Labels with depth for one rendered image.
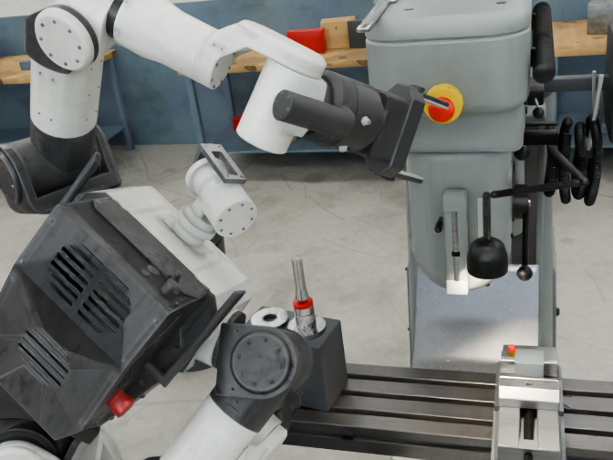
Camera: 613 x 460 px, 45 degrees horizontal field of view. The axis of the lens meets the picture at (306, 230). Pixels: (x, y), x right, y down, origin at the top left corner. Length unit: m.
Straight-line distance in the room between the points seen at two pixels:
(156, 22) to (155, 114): 5.76
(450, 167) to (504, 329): 0.73
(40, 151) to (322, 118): 0.45
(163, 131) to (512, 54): 5.63
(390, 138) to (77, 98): 0.41
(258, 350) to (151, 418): 2.48
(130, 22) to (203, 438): 0.55
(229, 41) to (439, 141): 0.58
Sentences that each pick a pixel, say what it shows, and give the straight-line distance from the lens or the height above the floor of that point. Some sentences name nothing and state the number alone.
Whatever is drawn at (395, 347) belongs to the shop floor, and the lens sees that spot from 3.58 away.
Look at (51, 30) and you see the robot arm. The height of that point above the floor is 1.99.
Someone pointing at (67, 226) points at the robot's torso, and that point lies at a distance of 0.95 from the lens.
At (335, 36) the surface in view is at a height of 0.97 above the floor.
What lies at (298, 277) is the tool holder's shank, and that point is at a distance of 1.65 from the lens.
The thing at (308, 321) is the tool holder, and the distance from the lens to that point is 1.70.
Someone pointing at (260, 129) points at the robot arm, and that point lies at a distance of 0.85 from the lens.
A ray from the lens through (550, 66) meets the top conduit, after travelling 1.21.
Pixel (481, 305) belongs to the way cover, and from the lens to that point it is 2.01.
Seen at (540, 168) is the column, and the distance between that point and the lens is 1.88.
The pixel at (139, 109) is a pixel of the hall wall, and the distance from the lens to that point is 6.69.
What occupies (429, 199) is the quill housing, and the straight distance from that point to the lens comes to 1.42.
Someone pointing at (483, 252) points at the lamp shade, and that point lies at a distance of 1.31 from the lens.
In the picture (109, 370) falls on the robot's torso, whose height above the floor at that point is 1.60.
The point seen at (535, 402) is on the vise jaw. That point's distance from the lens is 1.67.
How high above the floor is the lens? 2.13
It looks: 27 degrees down
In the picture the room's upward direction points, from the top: 8 degrees counter-clockwise
